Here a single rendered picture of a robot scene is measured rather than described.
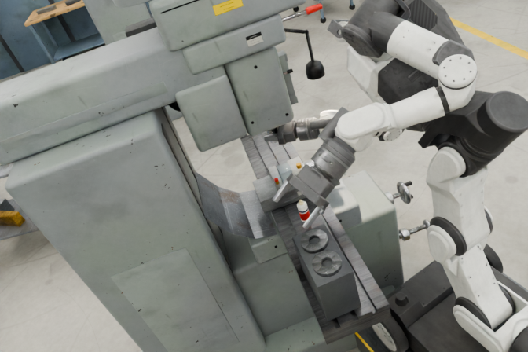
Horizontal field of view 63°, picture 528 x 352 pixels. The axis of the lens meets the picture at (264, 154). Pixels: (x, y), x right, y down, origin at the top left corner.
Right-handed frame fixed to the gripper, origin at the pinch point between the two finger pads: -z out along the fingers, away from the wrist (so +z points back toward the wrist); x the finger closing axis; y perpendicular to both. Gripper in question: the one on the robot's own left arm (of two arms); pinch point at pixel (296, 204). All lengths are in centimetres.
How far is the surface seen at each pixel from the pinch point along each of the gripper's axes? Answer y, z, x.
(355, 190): -104, 14, 20
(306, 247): -32.6, -11.6, 0.7
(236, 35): -5, 28, 53
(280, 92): -30, 24, 43
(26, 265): -149, -192, 202
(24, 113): 17, -32, 82
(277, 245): -74, -26, 23
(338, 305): -38.1, -18.9, -17.0
